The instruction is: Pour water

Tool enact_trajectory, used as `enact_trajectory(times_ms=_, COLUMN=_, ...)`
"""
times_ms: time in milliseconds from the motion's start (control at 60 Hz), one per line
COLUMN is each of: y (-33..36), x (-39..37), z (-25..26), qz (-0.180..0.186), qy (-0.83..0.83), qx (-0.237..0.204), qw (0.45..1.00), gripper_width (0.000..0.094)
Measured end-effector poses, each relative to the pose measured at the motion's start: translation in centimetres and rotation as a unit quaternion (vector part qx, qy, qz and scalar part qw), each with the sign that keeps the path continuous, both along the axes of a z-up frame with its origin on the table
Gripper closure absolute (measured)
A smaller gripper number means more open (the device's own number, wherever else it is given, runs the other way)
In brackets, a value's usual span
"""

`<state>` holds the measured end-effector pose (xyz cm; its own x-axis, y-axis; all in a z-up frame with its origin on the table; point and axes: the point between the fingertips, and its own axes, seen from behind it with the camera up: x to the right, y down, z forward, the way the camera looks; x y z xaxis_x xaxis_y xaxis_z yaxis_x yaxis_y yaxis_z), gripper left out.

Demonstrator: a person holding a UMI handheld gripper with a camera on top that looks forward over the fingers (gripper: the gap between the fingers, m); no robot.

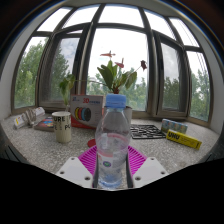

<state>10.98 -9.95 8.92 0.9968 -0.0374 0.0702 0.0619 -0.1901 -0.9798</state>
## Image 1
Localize potted plant white pot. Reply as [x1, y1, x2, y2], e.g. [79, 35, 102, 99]
[59, 49, 148, 126]

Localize clear water bottle blue cap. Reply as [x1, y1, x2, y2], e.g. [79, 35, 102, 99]
[94, 93, 132, 190]

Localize teal colourful small box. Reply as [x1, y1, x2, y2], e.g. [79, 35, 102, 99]
[160, 118, 189, 135]

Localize white red filament box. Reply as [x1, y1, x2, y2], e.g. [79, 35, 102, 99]
[69, 94, 106, 130]

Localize long yellow box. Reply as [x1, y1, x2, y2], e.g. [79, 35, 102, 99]
[165, 128, 203, 150]

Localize dark metal window frame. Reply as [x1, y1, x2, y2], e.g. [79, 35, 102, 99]
[11, 3, 212, 123]

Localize white packet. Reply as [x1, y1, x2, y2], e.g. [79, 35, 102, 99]
[13, 106, 46, 130]

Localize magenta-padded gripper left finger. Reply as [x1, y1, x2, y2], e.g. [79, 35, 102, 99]
[55, 144, 100, 190]

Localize grey coiled cable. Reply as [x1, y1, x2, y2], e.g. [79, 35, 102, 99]
[25, 107, 38, 127]

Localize white mug black letters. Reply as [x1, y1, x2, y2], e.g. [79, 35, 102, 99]
[51, 110, 73, 144]

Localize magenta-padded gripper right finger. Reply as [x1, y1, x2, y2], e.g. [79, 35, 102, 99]
[125, 144, 170, 190]

